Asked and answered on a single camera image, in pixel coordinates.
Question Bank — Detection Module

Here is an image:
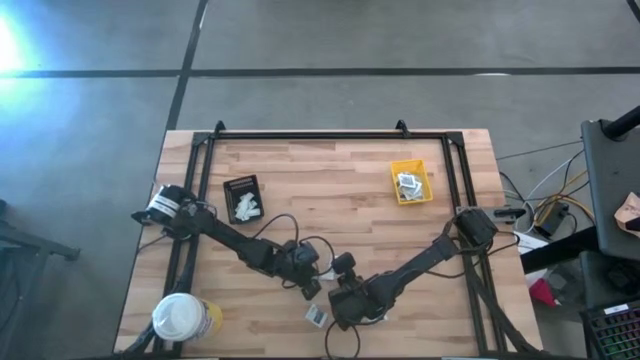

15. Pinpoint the black power box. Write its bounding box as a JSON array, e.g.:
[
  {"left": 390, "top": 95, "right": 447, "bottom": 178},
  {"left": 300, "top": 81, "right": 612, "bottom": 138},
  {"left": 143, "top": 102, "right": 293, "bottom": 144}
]
[{"left": 533, "top": 202, "right": 570, "bottom": 237}]

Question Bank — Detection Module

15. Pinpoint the yellow wipes canister white lid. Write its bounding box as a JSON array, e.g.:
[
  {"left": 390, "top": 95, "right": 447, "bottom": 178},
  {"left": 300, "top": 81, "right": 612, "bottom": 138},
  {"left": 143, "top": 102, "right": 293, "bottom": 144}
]
[{"left": 151, "top": 292, "right": 224, "bottom": 344}]

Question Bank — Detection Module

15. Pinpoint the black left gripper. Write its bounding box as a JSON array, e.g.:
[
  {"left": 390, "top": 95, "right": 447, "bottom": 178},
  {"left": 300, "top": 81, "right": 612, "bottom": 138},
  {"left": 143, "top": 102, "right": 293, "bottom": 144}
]
[{"left": 273, "top": 240, "right": 322, "bottom": 301}]

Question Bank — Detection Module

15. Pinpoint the black aluminium table frame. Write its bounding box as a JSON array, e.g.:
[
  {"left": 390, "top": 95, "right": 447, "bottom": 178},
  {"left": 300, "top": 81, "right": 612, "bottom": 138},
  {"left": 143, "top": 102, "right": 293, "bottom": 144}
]
[{"left": 117, "top": 119, "right": 539, "bottom": 359}]

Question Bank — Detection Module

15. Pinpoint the brown cardboard piece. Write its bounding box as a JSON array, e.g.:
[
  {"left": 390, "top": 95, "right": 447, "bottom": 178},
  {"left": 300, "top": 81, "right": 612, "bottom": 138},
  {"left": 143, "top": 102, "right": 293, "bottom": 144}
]
[{"left": 613, "top": 192, "right": 640, "bottom": 232}]

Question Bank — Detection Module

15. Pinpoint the grey cart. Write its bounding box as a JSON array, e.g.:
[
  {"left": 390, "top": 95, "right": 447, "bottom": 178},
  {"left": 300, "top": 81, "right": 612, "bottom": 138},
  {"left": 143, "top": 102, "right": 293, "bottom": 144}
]
[{"left": 580, "top": 118, "right": 640, "bottom": 261}]

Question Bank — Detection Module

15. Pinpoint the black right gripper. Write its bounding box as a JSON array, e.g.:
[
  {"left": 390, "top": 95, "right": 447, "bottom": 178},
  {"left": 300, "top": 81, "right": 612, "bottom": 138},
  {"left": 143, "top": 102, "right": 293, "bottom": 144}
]
[{"left": 328, "top": 252, "right": 389, "bottom": 329}]

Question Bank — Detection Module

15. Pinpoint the white cable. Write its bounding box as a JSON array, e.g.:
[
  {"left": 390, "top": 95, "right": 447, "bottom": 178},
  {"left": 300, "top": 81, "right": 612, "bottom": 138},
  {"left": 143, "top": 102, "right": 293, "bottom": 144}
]
[{"left": 524, "top": 149, "right": 585, "bottom": 201}]

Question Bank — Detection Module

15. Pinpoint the black floor stand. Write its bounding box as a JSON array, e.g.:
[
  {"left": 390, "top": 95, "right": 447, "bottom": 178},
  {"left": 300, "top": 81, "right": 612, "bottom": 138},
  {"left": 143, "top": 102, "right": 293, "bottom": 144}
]
[{"left": 0, "top": 199, "right": 81, "bottom": 264}]

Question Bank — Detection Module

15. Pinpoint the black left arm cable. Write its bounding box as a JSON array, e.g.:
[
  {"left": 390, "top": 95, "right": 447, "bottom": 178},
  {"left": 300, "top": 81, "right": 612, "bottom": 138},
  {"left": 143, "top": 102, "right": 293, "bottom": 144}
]
[{"left": 252, "top": 213, "right": 337, "bottom": 291}]

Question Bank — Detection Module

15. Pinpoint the yellow cable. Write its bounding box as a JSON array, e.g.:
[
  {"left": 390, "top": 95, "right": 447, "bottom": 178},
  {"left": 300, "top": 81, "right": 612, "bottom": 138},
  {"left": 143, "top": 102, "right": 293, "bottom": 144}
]
[{"left": 532, "top": 169, "right": 595, "bottom": 224}]

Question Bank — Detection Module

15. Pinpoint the black pole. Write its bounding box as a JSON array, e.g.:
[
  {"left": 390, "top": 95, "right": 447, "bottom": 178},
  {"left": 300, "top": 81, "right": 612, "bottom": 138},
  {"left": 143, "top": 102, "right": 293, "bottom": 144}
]
[{"left": 602, "top": 104, "right": 640, "bottom": 141}]

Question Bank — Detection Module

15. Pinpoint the black diagonal bar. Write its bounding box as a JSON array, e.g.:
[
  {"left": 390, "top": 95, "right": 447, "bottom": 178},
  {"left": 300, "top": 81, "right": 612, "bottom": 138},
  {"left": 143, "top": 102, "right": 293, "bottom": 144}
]
[{"left": 519, "top": 227, "right": 601, "bottom": 274}]

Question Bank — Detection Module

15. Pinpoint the black backlit keyboard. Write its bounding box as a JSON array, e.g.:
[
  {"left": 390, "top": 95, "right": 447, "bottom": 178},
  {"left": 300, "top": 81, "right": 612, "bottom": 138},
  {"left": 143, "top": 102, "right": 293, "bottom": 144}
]
[{"left": 579, "top": 301, "right": 640, "bottom": 360}]

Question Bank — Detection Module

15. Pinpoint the black plastic basket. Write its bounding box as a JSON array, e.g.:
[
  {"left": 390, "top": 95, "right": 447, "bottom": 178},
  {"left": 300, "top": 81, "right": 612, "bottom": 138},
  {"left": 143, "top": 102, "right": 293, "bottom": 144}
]
[{"left": 223, "top": 174, "right": 265, "bottom": 225}]

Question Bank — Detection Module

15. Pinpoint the yellow plastic basket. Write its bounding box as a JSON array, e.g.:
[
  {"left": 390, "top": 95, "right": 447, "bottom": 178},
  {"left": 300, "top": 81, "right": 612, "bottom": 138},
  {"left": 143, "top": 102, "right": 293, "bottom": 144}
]
[{"left": 390, "top": 158, "right": 434, "bottom": 206}]

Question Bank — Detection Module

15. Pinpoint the white flat box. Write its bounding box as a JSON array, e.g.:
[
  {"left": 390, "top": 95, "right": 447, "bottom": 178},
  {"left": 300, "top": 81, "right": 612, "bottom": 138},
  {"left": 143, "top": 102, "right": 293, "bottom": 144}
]
[{"left": 516, "top": 232, "right": 550, "bottom": 256}]

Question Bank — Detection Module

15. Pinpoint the red object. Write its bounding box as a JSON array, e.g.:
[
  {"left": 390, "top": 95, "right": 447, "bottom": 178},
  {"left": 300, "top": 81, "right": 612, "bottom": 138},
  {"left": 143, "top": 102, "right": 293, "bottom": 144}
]
[{"left": 528, "top": 278, "right": 557, "bottom": 307}]

